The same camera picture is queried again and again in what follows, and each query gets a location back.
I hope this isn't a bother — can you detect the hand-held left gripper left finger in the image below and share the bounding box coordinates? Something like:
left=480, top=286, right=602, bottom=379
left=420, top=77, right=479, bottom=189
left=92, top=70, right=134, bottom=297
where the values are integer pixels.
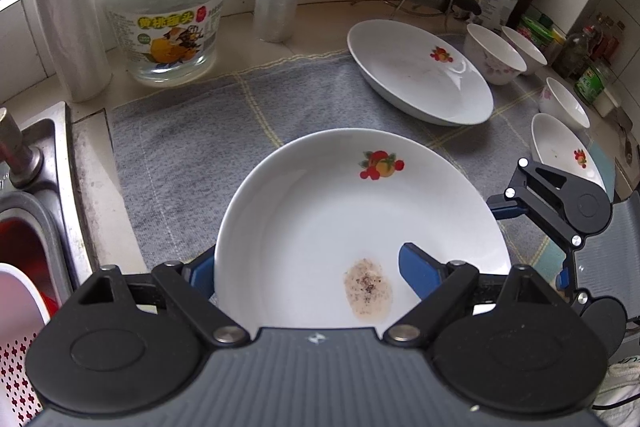
left=75, top=252, right=251, bottom=349

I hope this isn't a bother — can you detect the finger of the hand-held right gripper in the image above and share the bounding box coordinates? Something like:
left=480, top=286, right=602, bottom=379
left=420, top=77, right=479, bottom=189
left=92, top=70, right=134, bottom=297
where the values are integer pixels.
left=554, top=251, right=593, bottom=316
left=486, top=157, right=586, bottom=251

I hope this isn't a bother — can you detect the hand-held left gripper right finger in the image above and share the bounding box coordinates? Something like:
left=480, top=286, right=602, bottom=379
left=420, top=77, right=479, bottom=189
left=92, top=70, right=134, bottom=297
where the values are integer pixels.
left=382, top=243, right=568, bottom=349

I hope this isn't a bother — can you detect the small white fruit print dish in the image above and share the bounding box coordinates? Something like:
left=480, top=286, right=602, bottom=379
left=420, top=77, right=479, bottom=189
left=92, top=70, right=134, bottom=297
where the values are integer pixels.
left=530, top=113, right=607, bottom=196

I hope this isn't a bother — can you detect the white fruit print plate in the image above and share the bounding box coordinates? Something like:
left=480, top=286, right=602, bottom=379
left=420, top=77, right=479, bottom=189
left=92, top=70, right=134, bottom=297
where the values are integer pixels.
left=213, top=128, right=512, bottom=328
left=347, top=19, right=495, bottom=126

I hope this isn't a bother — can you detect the white pink floral bowl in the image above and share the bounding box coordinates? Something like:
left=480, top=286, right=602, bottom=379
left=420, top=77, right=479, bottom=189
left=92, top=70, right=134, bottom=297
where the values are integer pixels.
left=463, top=24, right=527, bottom=86
left=539, top=77, right=591, bottom=131

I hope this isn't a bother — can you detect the plain white bowl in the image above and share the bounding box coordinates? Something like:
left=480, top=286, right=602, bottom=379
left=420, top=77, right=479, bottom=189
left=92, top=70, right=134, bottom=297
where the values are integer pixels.
left=501, top=26, right=549, bottom=76

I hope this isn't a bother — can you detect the teal mat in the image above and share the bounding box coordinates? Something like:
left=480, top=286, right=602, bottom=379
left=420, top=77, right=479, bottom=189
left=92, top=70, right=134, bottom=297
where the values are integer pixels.
left=585, top=141, right=623, bottom=204

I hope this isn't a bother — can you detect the metal utensil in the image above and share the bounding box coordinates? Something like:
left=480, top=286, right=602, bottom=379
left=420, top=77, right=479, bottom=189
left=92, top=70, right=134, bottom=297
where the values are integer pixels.
left=616, top=107, right=637, bottom=158

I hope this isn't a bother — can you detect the grey checked cloth mat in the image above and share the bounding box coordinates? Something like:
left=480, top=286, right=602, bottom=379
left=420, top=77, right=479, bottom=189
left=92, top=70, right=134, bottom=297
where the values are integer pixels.
left=107, top=47, right=621, bottom=270

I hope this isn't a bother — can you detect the small white container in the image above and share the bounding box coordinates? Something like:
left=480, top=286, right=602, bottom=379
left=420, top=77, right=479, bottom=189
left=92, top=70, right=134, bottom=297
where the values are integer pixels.
left=594, top=87, right=620, bottom=118

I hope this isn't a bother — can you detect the red capped glass bottle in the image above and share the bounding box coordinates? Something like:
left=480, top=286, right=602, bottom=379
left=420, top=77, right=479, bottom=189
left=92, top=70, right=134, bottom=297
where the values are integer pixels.
left=552, top=31, right=592, bottom=80

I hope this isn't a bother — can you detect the stainless steel sink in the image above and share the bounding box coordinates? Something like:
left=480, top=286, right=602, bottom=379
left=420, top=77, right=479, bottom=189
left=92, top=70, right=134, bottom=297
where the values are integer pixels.
left=0, top=102, right=98, bottom=310

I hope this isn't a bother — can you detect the green lidded sauce jar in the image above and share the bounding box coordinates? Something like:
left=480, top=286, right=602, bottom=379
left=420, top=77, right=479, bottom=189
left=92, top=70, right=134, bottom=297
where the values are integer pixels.
left=517, top=13, right=557, bottom=54

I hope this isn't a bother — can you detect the red basin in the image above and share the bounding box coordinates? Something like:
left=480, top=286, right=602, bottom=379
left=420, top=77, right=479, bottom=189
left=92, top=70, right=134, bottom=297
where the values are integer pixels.
left=0, top=207, right=67, bottom=324

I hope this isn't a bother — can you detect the white perforated colander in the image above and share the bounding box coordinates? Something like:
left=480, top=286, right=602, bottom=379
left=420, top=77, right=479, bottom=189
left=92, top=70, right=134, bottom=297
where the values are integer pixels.
left=0, top=262, right=57, bottom=427

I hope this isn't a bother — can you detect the red label bottle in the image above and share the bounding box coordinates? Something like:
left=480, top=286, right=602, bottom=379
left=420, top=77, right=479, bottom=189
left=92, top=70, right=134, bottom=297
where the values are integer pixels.
left=585, top=12, right=627, bottom=58

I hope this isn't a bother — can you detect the white printed plastic bag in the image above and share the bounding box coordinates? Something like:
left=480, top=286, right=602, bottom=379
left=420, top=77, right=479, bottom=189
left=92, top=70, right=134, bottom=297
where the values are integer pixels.
left=494, top=0, right=527, bottom=32

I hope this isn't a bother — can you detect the metal faucet fitting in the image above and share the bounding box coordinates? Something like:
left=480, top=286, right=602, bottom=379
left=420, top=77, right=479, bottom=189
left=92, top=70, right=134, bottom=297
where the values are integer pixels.
left=0, top=107, right=45, bottom=188

